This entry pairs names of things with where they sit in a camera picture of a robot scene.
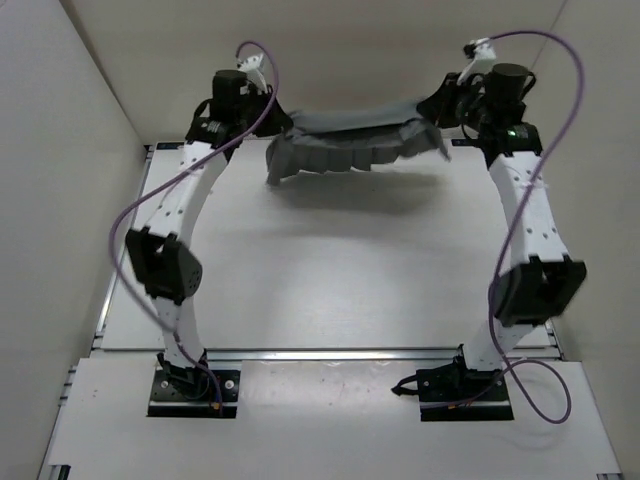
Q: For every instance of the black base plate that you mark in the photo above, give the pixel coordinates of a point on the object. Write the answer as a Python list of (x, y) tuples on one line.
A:
[(453, 393), (167, 400)]

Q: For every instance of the grey pleated skirt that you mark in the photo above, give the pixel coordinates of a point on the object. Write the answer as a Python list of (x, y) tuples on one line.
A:
[(340, 141)]

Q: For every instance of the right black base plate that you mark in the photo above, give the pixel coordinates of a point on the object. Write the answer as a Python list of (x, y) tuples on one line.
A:
[(453, 393)]

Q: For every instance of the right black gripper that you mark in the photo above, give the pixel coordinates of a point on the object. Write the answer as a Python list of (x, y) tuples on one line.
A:
[(440, 110)]

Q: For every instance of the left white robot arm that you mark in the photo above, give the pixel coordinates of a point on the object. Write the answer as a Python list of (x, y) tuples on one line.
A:
[(160, 253)]

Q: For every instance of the right blue corner label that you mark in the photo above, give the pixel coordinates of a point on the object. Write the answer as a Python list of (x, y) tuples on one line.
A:
[(464, 143)]

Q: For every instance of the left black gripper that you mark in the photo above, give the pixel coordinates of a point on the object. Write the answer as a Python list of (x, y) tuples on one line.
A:
[(279, 119)]

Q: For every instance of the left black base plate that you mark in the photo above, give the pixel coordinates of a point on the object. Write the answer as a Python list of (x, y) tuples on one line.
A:
[(167, 400)]

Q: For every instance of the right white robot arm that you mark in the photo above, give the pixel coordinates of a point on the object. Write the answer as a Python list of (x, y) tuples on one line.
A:
[(535, 277)]

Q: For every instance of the left blue corner label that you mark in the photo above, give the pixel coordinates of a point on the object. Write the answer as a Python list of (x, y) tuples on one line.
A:
[(169, 145)]

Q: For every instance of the aluminium front rail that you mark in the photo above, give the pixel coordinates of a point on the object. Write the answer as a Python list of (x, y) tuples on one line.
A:
[(323, 354)]

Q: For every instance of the blue corner label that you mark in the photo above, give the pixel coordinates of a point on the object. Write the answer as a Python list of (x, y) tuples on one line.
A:
[(464, 143), (169, 145)]

